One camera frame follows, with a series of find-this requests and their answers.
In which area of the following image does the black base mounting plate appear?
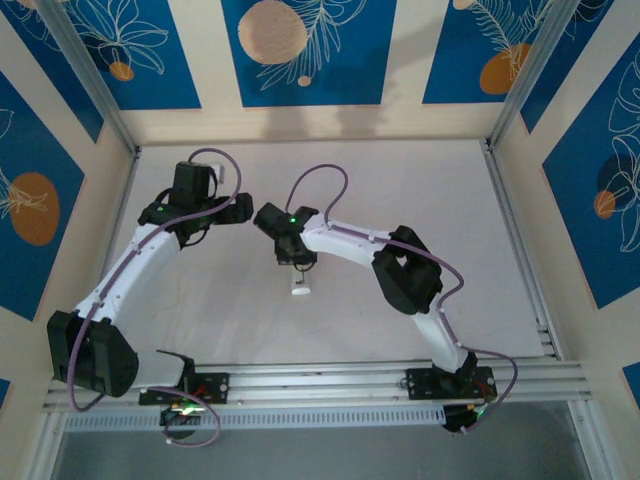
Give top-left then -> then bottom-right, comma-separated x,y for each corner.
405,367 -> 499,402
138,372 -> 232,407

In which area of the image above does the controller board with green light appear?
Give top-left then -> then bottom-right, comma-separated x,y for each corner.
442,403 -> 497,435
159,405 -> 204,427

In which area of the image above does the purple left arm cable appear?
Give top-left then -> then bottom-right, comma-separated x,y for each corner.
67,147 -> 245,448

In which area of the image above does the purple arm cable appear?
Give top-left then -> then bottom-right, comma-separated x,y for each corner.
285,164 -> 520,436
67,147 -> 245,448

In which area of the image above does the aluminium side rail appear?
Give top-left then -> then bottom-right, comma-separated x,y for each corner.
482,139 -> 564,359
74,147 -> 142,371

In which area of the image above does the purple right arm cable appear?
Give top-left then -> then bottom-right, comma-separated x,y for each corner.
285,164 -> 520,436

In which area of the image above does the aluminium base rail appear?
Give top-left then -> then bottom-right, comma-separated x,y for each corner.
42,358 -> 596,415

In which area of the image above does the aluminium frame post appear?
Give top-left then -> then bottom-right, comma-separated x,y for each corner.
35,0 -> 142,157
487,0 -> 617,151

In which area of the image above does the grey slotted cable duct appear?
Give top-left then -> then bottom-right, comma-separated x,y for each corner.
63,404 -> 447,434

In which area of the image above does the aluminium frame leg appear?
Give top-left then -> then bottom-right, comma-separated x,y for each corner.
567,399 -> 624,480
19,412 -> 69,480

